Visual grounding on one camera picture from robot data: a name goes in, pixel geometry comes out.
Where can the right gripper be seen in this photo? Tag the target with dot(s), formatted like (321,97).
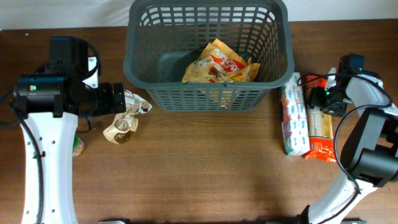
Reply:
(314,99)

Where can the tissue pack multicolour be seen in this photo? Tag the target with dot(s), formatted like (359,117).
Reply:
(294,118)

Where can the orange noodle packet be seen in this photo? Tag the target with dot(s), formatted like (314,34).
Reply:
(319,124)

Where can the orange Nescafe coffee bag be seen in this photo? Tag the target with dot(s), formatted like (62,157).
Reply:
(218,63)

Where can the grey plastic shopping basket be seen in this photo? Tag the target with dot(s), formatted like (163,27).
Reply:
(165,37)

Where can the brown white snack pouch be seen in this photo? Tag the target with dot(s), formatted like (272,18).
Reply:
(125,124)

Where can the green lid jar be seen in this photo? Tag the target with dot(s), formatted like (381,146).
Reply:
(78,146)

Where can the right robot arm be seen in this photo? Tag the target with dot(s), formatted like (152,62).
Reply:
(368,159)

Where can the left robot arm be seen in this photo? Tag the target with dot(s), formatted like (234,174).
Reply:
(48,104)

